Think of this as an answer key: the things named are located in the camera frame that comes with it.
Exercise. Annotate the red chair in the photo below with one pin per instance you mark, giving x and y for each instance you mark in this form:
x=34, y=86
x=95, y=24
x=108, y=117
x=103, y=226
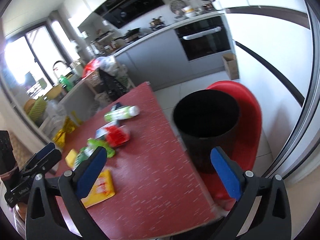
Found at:
x=240, y=144

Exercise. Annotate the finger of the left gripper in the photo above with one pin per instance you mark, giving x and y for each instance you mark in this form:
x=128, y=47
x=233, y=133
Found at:
x=42, y=161

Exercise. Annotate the cardboard box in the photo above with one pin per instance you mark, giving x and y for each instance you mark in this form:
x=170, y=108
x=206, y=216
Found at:
x=231, y=65

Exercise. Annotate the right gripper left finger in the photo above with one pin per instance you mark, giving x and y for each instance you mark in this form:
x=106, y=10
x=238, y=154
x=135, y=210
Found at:
x=44, y=219

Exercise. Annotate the yellow sponge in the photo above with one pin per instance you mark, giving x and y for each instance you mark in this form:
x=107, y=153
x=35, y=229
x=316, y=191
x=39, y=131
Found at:
x=70, y=158

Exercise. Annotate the black range hood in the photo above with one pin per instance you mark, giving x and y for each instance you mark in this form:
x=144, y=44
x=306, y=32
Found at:
x=121, y=12

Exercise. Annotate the white green Dettol bottle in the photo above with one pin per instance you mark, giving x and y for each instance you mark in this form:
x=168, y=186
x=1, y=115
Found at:
x=83, y=155

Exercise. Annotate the gold foil bag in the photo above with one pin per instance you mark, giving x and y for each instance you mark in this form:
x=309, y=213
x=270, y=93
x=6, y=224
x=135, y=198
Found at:
x=68, y=127

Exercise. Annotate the black trash bin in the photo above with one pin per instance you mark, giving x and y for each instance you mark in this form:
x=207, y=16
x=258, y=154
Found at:
x=206, y=119

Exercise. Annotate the yellow snack bag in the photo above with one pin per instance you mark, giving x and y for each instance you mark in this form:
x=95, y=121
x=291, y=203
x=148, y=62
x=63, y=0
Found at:
x=102, y=189

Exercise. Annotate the green snack wrapper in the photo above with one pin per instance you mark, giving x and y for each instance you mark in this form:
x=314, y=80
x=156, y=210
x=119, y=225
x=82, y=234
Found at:
x=95, y=143

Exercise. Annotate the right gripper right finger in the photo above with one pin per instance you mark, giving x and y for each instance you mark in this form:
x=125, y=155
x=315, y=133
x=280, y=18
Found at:
x=272, y=219

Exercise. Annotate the green white tube bottle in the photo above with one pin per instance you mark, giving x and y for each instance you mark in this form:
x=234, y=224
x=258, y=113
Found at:
x=122, y=113

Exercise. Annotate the red snack wrapper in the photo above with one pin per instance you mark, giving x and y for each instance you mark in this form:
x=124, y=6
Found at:
x=115, y=136

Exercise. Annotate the black built-in oven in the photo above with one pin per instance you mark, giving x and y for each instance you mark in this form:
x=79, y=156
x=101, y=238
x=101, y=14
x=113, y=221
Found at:
x=203, y=38

